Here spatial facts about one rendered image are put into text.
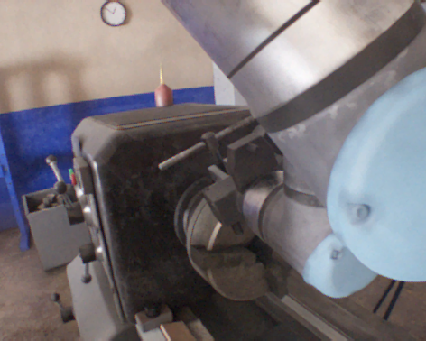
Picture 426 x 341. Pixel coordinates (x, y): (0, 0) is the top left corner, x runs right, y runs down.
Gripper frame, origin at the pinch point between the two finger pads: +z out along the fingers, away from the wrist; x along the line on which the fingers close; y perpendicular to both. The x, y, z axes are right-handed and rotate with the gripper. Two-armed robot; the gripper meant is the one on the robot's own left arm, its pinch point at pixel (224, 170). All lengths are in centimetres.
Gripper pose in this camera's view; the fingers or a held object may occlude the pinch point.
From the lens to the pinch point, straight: 56.9
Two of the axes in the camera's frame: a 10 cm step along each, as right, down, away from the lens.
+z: -3.4, -2.4, 9.1
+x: 8.6, -4.7, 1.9
